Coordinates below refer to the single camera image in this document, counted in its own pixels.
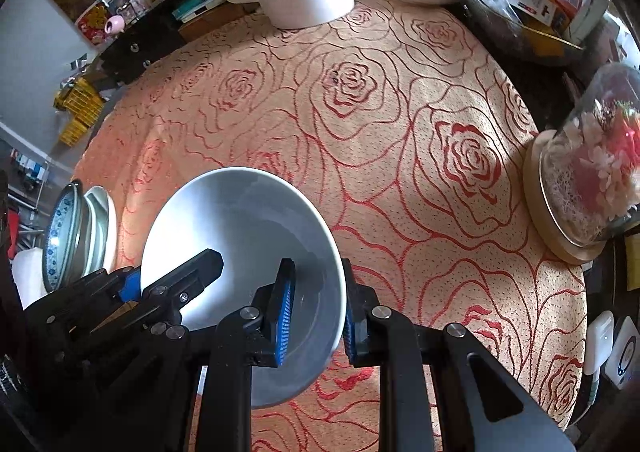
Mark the white square device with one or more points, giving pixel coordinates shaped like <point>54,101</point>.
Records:
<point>625,352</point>

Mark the stack of books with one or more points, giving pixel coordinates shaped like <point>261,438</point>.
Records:
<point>197,7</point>

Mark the red printed box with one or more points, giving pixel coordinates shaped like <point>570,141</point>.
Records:
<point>92,19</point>

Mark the yellow plastic crate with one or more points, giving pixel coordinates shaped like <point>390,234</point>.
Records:
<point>74,132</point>
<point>82,99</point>

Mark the white charger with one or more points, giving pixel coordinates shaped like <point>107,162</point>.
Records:
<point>600,337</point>

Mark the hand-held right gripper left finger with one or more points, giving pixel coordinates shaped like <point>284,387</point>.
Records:
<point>285,317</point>

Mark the blue printed box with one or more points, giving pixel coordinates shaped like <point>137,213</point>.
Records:
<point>127,2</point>

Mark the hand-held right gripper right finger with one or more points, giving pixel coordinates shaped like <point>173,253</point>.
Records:
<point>350,337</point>

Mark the stainless steel bowl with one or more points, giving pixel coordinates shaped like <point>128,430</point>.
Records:
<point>86,242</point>

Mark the rose pattern tablecloth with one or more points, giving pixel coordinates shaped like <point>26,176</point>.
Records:
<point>400,132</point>

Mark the shelf with boxes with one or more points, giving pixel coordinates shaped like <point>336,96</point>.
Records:
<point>30,167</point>

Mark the glass dome with flowers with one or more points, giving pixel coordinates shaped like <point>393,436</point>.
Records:
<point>590,172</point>

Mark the black cabinet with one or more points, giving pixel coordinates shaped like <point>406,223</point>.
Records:
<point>125,52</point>

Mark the small white bowl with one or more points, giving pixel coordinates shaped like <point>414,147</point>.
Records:
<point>240,222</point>

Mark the blue patterned ceramic bowl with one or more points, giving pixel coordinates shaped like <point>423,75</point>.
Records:
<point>60,237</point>

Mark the pink piggy bank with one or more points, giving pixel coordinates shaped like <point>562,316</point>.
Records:
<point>116,24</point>

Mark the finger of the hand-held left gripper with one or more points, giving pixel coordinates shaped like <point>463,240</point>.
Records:
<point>130,284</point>
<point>195,272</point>

